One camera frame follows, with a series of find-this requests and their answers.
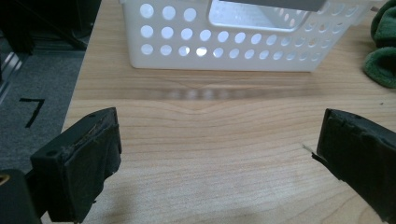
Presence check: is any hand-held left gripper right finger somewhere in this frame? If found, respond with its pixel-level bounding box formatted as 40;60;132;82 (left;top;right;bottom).
312;108;396;223

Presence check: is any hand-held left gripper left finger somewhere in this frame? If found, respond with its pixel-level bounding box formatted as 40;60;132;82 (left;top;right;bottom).
30;106;122;224

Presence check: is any green cloth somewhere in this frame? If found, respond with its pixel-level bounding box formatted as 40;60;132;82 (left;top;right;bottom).
363;0;396;89

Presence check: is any dark metal stand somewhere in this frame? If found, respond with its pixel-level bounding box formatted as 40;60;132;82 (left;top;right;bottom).
0;0;103;104

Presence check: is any white perforated plastic basket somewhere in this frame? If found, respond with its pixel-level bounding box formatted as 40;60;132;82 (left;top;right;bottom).
119;0;375;73

